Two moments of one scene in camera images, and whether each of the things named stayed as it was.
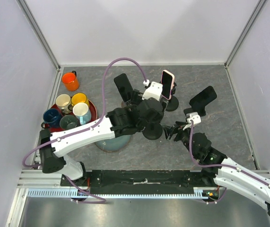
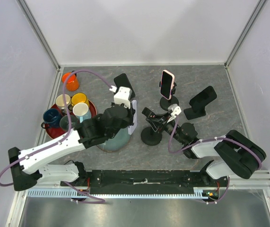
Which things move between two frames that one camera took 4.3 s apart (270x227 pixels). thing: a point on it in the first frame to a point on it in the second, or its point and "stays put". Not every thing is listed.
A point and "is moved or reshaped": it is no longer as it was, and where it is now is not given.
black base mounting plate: [139, 182] stays put
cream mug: [64, 101] stays put
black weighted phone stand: [152, 131] is moved or reshaped
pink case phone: [168, 81] stays put
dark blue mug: [51, 117] stays put
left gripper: [137, 97] to [130, 121]
